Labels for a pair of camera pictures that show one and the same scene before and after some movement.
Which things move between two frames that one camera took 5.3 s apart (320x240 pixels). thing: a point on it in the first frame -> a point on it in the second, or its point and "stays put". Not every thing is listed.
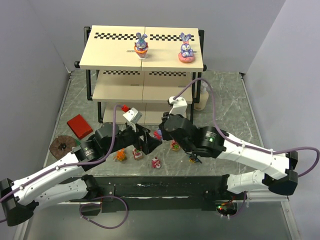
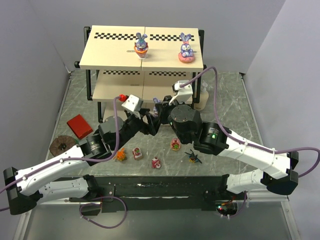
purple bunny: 141,46 stays put
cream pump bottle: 204,98 stays put
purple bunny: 187,55 stays put
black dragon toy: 193,158 stays put
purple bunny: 158,135 -> 155,112
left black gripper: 144,138 -> 144,119
